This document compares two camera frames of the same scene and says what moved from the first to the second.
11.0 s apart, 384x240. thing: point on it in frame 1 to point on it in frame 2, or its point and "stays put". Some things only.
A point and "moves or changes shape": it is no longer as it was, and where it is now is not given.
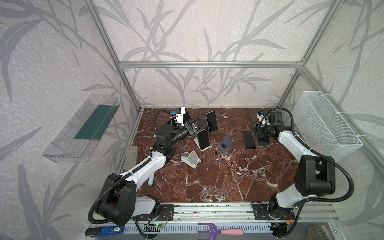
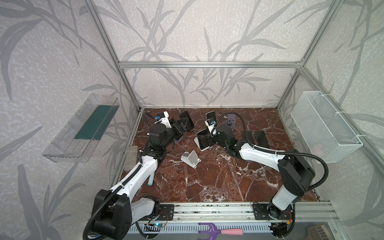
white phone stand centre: x=196 y=139 stays put
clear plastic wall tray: x=76 y=141 stays put
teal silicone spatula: x=150 y=181 stays put
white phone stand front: x=191 y=158 stays put
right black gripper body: x=260 y=132 to x=212 y=138
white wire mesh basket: x=316 y=120 stays put
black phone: x=249 y=139 moves or changes shape
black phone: x=263 y=141 to x=248 y=137
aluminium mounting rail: x=232 y=212 stays put
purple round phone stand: x=226 y=144 moves or changes shape
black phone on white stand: x=203 y=139 stays put
